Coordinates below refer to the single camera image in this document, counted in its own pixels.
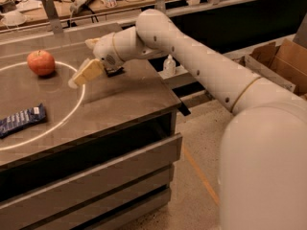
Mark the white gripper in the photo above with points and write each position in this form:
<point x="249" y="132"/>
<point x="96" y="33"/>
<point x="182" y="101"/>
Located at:
<point x="105" y="51"/>

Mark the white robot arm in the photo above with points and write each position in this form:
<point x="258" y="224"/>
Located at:
<point x="263" y="164"/>

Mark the red apple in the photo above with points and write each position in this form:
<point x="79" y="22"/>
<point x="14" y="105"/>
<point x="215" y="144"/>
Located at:
<point x="41" y="62"/>

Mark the black snack packet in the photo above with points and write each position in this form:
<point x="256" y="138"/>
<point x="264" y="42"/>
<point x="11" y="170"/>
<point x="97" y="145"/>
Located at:
<point x="114" y="72"/>

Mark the white power strip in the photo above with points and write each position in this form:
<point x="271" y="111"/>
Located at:
<point x="77" y="6"/>

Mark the clear sanitizer bottle left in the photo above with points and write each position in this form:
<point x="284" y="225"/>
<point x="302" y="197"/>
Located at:
<point x="169" y="66"/>

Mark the blue snack bar wrapper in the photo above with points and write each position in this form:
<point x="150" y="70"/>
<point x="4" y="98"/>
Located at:
<point x="22" y="119"/>

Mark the white face mask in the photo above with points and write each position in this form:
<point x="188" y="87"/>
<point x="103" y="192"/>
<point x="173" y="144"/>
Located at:
<point x="13" y="19"/>

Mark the cardboard box with logo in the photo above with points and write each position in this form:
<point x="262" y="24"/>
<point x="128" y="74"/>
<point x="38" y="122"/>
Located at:
<point x="284" y="64"/>

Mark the metal railing post left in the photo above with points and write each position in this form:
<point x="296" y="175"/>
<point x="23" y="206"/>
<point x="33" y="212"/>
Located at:
<point x="52" y="16"/>

